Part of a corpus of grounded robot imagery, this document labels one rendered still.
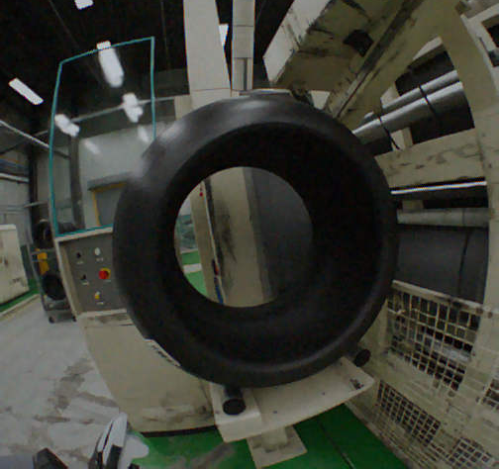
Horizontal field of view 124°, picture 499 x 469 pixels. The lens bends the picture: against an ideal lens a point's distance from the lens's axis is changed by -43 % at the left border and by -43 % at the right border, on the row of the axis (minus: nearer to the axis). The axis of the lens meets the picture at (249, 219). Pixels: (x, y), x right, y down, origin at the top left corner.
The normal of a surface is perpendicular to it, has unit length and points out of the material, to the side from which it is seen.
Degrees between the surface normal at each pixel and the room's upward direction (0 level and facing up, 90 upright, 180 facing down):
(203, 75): 90
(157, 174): 83
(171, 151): 82
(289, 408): 0
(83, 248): 90
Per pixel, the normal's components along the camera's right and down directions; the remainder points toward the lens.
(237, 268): 0.23, 0.01
